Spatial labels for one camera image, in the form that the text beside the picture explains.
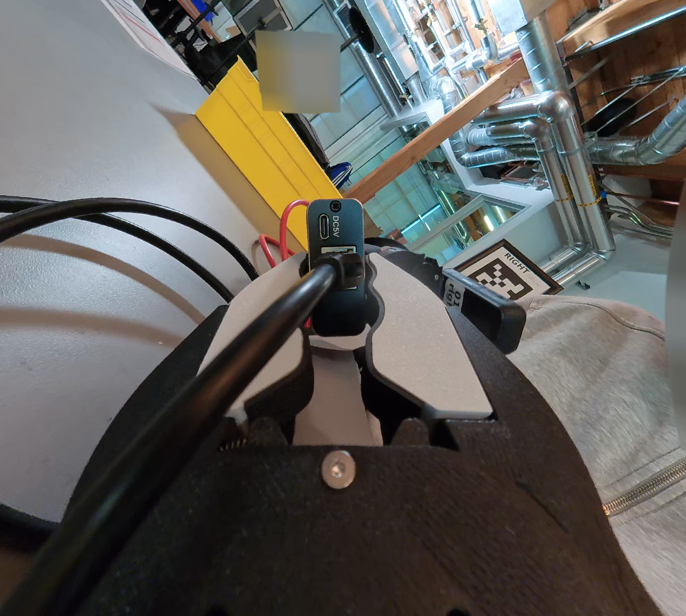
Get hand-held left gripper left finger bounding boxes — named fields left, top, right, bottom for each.
left=196, top=252, right=322, bottom=435

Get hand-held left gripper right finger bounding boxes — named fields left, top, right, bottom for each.
left=361, top=252, right=494, bottom=435

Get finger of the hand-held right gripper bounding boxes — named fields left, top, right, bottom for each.
left=294, top=335, right=384, bottom=446

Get black network splitter box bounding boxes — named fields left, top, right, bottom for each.
left=307, top=197, right=369, bottom=337

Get red network cable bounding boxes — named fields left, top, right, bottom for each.
left=259, top=200, right=313, bottom=332

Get black network cable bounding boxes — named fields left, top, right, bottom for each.
left=0, top=196, right=357, bottom=616

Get yellow storage bin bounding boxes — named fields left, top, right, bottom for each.
left=194, top=55, right=345, bottom=212

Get silver ventilation pipes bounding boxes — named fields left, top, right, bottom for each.
left=289, top=0, right=686, bottom=274

